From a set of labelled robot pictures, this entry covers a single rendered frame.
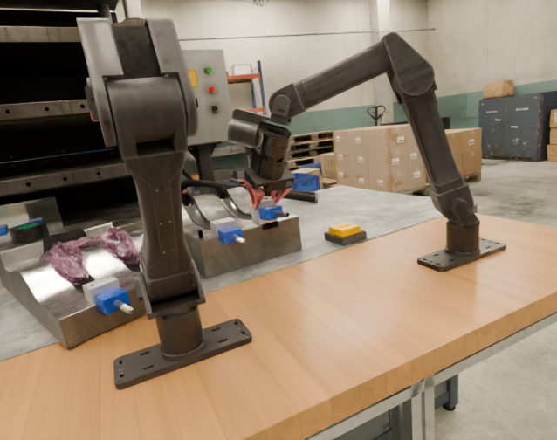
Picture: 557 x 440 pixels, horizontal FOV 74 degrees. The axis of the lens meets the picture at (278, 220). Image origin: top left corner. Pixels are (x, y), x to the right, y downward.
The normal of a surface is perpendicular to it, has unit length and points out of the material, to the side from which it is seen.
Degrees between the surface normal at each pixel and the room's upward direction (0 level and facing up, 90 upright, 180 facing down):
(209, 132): 90
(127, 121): 107
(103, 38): 63
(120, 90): 58
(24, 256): 80
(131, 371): 0
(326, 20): 90
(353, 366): 0
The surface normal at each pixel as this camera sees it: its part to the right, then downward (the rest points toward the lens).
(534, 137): -0.92, 0.20
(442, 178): -0.26, 0.07
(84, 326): 0.72, 0.09
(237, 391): -0.11, -0.96
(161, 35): 0.33, -0.27
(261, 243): 0.49, 0.16
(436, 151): -0.18, 0.28
